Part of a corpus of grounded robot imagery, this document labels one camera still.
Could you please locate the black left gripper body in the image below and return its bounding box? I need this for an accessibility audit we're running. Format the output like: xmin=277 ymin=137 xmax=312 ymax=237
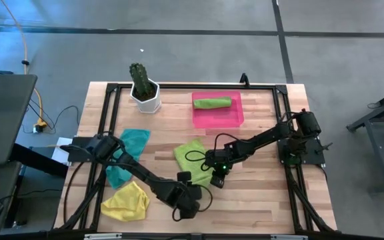
xmin=160 ymin=181 xmax=203 ymax=221

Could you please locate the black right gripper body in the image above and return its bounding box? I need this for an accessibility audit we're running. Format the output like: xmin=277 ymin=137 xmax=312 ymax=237
xmin=204 ymin=148 xmax=235 ymax=177

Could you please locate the lime green microfiber towel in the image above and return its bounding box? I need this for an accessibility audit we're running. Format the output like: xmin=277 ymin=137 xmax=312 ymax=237
xmin=173 ymin=139 xmax=215 ymax=188

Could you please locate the pink translucent plastic basket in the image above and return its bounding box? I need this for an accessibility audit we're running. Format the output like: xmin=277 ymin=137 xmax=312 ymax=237
xmin=191 ymin=91 xmax=245 ymax=129

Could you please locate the yellow microfiber towel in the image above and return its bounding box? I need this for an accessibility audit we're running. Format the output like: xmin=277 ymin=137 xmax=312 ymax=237
xmin=100 ymin=181 xmax=151 ymax=223

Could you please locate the teal microfiber towel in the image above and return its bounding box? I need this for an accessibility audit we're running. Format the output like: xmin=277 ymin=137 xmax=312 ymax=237
xmin=105 ymin=129 xmax=152 ymax=190

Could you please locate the white hexagonal plant pot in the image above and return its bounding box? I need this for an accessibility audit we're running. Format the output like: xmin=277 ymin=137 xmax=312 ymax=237
xmin=129 ymin=78 xmax=163 ymax=115

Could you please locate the green cactus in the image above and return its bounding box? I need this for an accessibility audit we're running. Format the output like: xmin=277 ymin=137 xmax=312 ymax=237
xmin=128 ymin=62 xmax=153 ymax=98

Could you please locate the white paper sheet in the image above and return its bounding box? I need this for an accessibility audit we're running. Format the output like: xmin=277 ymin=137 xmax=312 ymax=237
xmin=51 ymin=137 xmax=75 ymax=167

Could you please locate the black desk beam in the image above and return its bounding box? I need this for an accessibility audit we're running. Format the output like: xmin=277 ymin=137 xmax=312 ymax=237
xmin=10 ymin=143 xmax=69 ymax=178

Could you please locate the black metal stand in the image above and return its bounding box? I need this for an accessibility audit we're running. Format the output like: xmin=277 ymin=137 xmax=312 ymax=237
xmin=347 ymin=85 xmax=384 ymax=195

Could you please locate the dark grey side desk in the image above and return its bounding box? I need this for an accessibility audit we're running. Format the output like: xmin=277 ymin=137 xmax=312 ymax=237
xmin=0 ymin=73 xmax=39 ymax=167

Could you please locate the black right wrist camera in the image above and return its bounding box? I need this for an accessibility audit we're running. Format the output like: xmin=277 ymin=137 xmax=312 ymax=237
xmin=210 ymin=174 xmax=227 ymax=189

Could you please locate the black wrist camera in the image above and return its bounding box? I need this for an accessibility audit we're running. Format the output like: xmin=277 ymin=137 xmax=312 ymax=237
xmin=210 ymin=174 xmax=227 ymax=189
xmin=177 ymin=171 xmax=193 ymax=185

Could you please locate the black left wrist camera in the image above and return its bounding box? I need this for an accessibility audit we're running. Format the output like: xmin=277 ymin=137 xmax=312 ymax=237
xmin=177 ymin=171 xmax=193 ymax=185

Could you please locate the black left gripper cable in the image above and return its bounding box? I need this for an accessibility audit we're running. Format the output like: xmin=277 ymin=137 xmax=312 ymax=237
xmin=171 ymin=185 xmax=213 ymax=223

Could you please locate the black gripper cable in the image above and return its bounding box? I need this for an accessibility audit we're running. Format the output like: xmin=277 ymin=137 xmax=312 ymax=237
xmin=185 ymin=149 xmax=210 ymax=171
xmin=171 ymin=185 xmax=213 ymax=223

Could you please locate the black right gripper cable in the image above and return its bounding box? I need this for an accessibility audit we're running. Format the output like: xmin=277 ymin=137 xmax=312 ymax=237
xmin=185 ymin=149 xmax=210 ymax=171

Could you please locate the black aluminium table frame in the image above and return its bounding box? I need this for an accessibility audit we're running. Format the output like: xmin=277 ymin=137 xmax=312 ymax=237
xmin=53 ymin=82 xmax=338 ymax=234

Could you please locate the silver metal bracket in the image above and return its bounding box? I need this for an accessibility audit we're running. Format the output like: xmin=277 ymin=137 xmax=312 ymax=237
xmin=270 ymin=234 xmax=309 ymax=240
xmin=83 ymin=233 xmax=123 ymax=240

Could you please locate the thin black floor cable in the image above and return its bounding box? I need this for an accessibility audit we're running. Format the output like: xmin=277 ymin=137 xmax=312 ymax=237
xmin=28 ymin=99 xmax=81 ymax=134

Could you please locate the yellow extension cord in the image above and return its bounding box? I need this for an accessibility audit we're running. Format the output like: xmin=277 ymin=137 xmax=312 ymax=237
xmin=0 ymin=0 xmax=49 ymax=133

